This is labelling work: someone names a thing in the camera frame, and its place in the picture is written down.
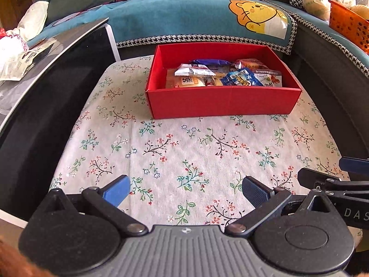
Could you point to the clear red pastry packet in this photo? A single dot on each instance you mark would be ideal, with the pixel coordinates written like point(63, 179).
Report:
point(253, 63)

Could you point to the teal houndstooth trim sofa cover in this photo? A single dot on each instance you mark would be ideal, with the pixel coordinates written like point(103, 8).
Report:
point(317, 28)

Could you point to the teal lion print sofa cover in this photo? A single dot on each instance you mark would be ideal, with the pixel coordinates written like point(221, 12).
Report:
point(178, 17)

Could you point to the orange plastic basket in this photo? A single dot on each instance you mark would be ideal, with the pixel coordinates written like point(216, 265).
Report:
point(348, 26)

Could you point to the black glass coffee table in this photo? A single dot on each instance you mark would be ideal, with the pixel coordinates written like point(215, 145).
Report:
point(57, 106)

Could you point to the red plastic bag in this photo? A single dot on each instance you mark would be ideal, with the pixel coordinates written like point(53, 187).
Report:
point(2, 33)

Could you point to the red cardboard box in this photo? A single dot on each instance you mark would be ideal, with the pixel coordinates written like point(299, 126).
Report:
point(224, 104)

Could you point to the wooden cabinet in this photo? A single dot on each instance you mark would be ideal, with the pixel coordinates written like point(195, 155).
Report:
point(17, 3)

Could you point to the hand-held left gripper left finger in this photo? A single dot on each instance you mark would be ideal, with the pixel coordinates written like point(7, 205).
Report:
point(116, 190)

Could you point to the floral tablecloth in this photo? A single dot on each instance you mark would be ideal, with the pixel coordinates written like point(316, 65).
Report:
point(178, 150)

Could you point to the white noodle snack packet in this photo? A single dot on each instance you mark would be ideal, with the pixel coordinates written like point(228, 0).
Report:
point(187, 69)

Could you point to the red puffed snack packet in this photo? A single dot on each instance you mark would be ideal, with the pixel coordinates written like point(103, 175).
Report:
point(271, 80)

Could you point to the blue white snack packet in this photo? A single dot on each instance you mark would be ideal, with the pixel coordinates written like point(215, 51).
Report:
point(242, 79)

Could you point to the round bun clear packet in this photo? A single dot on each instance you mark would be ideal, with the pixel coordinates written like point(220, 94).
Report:
point(184, 83)

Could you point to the white cloth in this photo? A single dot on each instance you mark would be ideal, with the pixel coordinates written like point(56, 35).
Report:
point(33, 20)

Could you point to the white paper packet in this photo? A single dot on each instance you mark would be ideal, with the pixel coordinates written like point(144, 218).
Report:
point(20, 63)

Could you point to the purple wafer packet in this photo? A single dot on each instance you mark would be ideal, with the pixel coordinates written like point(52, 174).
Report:
point(213, 62)

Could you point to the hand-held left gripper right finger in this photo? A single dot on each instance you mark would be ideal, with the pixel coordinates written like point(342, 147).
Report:
point(255, 192)

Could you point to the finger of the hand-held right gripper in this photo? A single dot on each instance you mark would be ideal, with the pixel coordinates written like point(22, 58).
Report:
point(354, 163)
point(317, 179)

